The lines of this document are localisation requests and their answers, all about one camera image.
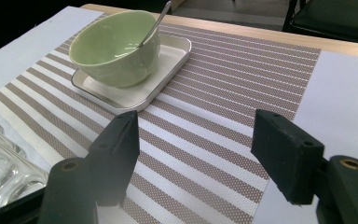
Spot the silver metal spoon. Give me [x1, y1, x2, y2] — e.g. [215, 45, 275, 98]
[136, 0, 173, 49]

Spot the green ceramic bowl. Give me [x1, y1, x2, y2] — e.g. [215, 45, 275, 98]
[68, 9, 161, 89]

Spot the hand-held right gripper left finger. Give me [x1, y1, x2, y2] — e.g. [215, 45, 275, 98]
[85, 110, 141, 208]

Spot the black folding chair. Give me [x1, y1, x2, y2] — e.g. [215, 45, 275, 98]
[282, 0, 358, 46]

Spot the brown white striped placemat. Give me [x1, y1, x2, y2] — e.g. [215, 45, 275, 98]
[0, 12, 322, 224]

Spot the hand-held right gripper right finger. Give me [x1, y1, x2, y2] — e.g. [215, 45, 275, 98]
[251, 108, 325, 206]

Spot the white square plate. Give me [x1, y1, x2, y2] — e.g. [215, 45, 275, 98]
[71, 33, 193, 113]

